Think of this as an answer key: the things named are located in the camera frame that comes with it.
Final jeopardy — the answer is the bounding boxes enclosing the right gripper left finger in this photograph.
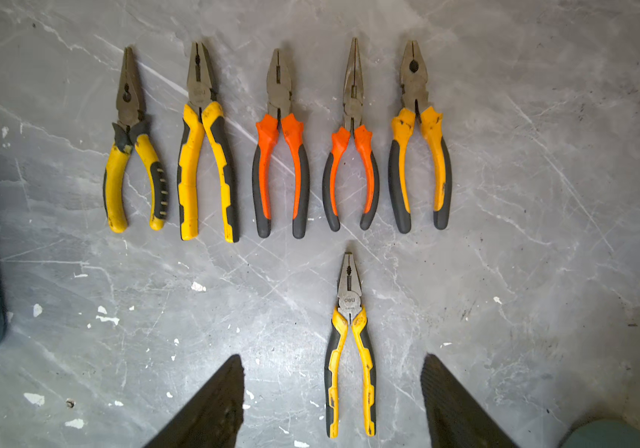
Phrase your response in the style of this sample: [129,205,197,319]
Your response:
[146,354,245,447]

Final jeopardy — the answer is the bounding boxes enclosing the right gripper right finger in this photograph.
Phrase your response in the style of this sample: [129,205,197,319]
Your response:
[420,354,517,447]

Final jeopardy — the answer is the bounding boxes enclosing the yellow wide handle pliers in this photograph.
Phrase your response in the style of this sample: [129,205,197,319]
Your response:
[324,251,378,440]

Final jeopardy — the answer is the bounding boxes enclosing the yellow black striped pliers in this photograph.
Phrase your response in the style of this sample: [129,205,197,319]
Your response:
[102,47,170,233]

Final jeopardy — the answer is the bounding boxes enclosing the orange grey pliers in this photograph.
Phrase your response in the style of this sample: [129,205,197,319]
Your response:
[251,49,312,240]

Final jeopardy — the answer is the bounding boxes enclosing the orange black pliers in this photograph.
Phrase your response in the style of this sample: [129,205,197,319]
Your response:
[322,37,381,233]

